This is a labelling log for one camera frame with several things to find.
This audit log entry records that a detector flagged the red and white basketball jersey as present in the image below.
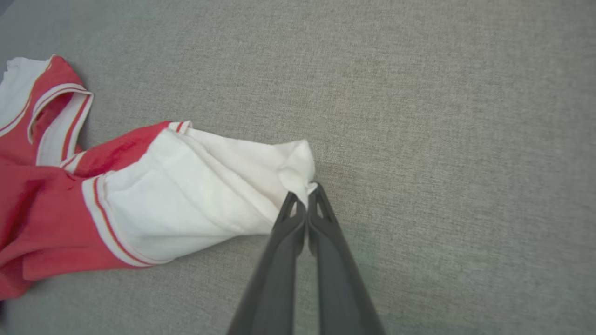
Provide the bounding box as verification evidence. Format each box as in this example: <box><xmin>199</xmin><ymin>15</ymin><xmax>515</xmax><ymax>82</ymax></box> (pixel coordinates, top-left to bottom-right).
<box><xmin>0</xmin><ymin>54</ymin><xmax>318</xmax><ymax>301</ymax></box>

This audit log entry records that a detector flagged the grey fabric sofa cushion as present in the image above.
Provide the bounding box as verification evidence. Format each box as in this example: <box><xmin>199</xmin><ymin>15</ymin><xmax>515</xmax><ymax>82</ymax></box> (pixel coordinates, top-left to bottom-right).
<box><xmin>0</xmin><ymin>0</ymin><xmax>596</xmax><ymax>335</ymax></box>

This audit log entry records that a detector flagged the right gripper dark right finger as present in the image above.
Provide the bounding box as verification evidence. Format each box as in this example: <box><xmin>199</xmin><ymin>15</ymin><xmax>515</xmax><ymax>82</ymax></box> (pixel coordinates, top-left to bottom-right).
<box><xmin>307</xmin><ymin>181</ymin><xmax>385</xmax><ymax>335</ymax></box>

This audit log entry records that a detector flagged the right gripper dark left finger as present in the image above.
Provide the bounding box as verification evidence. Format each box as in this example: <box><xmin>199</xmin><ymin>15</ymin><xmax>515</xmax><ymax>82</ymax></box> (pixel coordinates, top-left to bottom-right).
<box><xmin>227</xmin><ymin>191</ymin><xmax>307</xmax><ymax>335</ymax></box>

